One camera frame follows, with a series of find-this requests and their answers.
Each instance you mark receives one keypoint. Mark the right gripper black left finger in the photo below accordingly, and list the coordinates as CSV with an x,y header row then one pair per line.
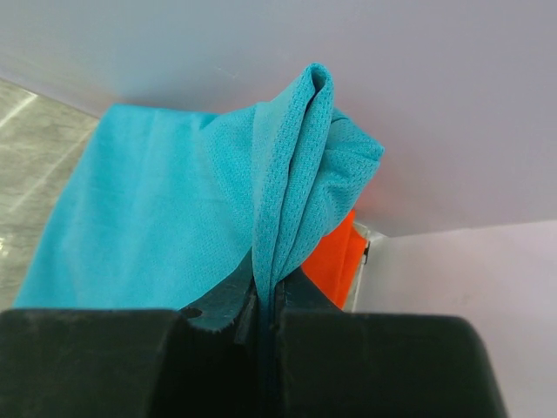
x,y
197,361

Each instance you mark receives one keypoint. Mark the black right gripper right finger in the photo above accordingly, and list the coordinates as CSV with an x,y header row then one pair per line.
x,y
330,363

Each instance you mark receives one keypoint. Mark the teal polo shirt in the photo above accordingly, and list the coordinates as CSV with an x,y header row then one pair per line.
x,y
164,204

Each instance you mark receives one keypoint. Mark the folded orange t shirt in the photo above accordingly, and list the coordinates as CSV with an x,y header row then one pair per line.
x,y
333,264

